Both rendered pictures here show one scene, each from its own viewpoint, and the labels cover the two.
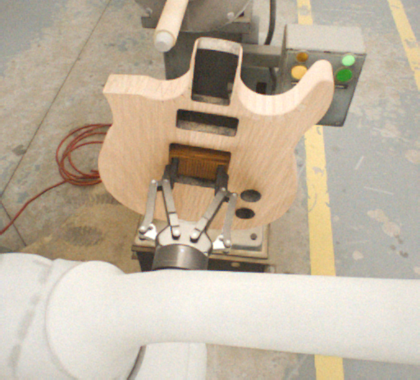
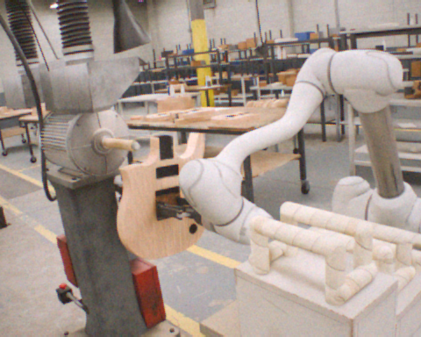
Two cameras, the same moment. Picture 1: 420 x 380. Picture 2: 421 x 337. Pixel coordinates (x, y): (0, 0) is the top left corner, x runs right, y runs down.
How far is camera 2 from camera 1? 101 cm
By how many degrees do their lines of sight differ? 51
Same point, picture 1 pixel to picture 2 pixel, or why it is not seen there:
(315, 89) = (198, 139)
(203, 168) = (171, 202)
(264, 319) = (260, 132)
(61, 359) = (231, 165)
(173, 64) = (82, 218)
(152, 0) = (88, 161)
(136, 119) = (140, 181)
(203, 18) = (113, 162)
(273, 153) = not seen: hidden behind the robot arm
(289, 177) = not seen: hidden behind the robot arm
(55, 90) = not seen: outside the picture
